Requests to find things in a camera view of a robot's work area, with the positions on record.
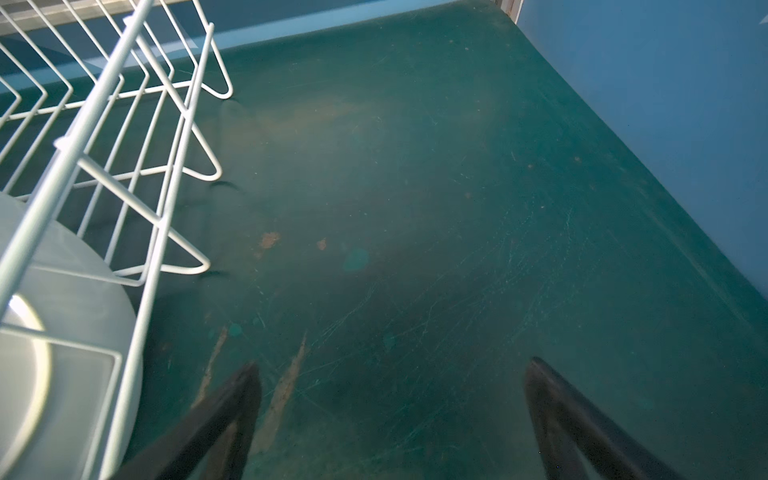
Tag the white round plate rightmost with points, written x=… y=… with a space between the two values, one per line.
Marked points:
x=65 y=335

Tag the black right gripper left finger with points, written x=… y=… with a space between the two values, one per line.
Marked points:
x=219 y=429

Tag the white wire dish rack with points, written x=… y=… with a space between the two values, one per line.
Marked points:
x=98 y=133

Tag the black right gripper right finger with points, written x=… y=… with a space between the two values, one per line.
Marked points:
x=568 y=428

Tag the aluminium frame back bar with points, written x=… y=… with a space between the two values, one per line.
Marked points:
x=30 y=16

